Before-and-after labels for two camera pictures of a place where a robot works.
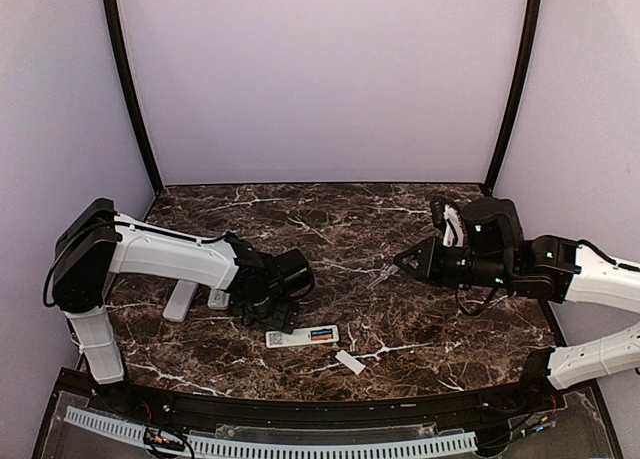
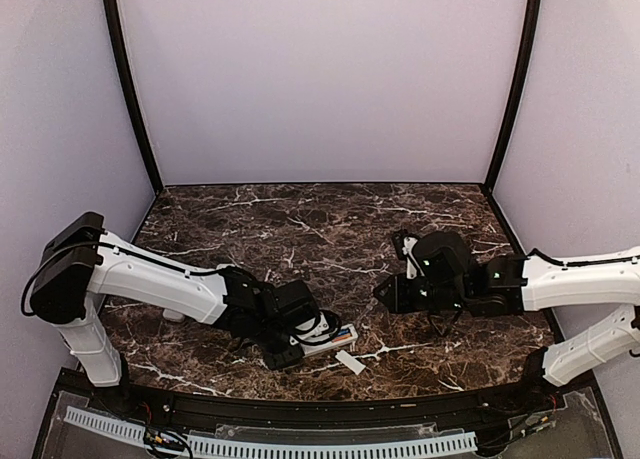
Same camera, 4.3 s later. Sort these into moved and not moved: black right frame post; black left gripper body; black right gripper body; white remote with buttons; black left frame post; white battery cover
Moved: black right gripper body; black left gripper body; white remote with buttons
Not moved: black right frame post; white battery cover; black left frame post
